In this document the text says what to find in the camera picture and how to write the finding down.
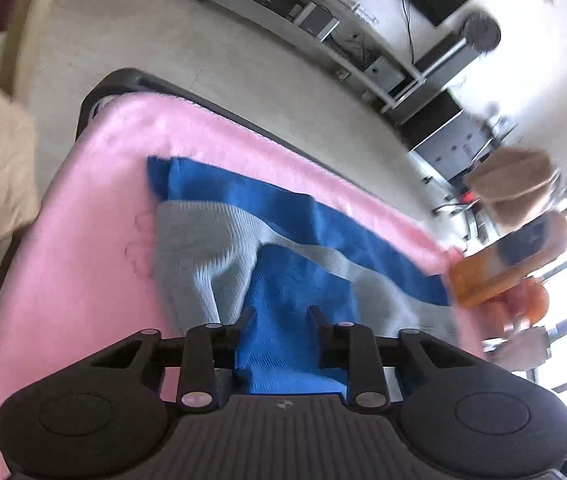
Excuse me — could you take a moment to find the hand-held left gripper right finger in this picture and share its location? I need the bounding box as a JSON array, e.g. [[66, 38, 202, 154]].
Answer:
[[309, 306, 485, 412]]

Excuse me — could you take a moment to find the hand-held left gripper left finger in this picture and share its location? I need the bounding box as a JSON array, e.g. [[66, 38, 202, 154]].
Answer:
[[88, 306, 258, 414]]

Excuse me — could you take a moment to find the blue and grey knit sweater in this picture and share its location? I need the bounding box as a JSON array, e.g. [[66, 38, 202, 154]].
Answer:
[[146, 155, 461, 396]]

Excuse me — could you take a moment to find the pink printed blanket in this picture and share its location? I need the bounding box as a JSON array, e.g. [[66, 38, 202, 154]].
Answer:
[[0, 92, 489, 480]]

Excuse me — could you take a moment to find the office chair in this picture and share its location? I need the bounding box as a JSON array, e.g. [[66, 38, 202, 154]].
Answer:
[[432, 175, 497, 243]]

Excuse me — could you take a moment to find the white cup with green lid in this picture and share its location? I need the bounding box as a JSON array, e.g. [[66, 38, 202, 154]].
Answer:
[[483, 326, 550, 370]]

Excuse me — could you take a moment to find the orange juice bottle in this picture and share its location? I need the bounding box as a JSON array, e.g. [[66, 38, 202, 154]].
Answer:
[[449, 209, 567, 309]]

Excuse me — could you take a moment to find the large orange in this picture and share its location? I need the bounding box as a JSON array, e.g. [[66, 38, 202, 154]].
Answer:
[[506, 280, 550, 333]]

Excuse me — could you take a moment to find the black drawer cabinet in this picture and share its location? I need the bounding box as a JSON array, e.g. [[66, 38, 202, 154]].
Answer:
[[410, 91, 495, 182]]

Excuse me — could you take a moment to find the beige fleece coat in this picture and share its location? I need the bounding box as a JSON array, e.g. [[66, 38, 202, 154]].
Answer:
[[463, 147, 555, 232]]

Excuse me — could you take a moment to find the black glass coffee table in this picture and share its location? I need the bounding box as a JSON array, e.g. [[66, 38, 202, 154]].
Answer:
[[0, 66, 447, 480]]

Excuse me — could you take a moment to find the tall black speaker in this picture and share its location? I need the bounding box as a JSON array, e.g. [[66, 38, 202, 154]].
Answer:
[[415, 35, 470, 82]]

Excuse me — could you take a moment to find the silver TV stand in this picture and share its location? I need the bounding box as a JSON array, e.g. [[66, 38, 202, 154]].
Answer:
[[163, 0, 427, 113]]

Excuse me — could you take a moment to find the standing fan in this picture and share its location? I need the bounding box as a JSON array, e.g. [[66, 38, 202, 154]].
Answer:
[[462, 10, 503, 55]]

